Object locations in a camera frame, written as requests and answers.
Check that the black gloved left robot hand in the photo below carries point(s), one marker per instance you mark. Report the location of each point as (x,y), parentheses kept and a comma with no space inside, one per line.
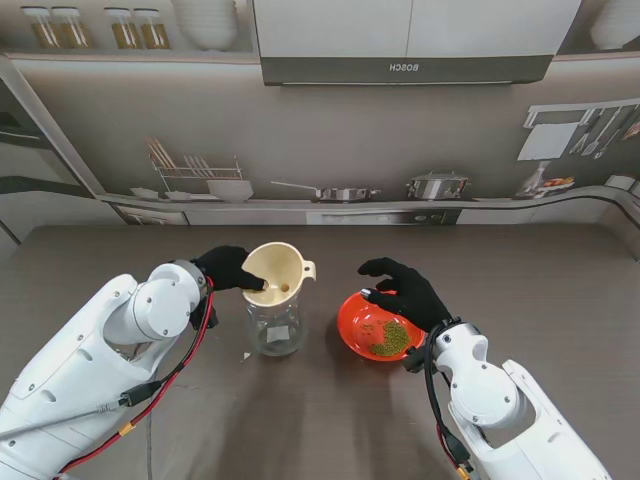
(225,267)

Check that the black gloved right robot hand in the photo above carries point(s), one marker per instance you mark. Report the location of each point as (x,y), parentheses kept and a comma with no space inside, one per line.
(417,295)

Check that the cream plastic funnel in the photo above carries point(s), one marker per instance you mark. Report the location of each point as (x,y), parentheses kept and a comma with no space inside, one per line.
(275,267)

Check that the green mung beans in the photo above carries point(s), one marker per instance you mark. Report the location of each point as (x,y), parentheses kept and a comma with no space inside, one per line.
(392,340)

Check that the orange plastic bowl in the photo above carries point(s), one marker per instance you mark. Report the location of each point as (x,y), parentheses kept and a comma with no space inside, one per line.
(357,322)

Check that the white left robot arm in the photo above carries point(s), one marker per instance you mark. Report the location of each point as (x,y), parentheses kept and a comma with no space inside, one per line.
(100,350)

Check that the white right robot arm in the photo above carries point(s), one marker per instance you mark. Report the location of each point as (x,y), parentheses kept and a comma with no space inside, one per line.
(495,395)

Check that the clear glass jar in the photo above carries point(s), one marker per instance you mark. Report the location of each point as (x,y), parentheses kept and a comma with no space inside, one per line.
(275,330)

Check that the printed kitchen backdrop banner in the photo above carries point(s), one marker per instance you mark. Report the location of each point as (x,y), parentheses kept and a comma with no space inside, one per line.
(350,130)

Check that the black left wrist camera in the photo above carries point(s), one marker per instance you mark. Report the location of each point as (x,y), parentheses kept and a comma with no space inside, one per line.
(207,317)

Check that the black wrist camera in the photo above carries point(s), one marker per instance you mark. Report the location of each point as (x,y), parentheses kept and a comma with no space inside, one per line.
(414,361)
(207,317)

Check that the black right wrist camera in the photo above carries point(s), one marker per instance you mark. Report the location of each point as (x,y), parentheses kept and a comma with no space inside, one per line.
(414,361)

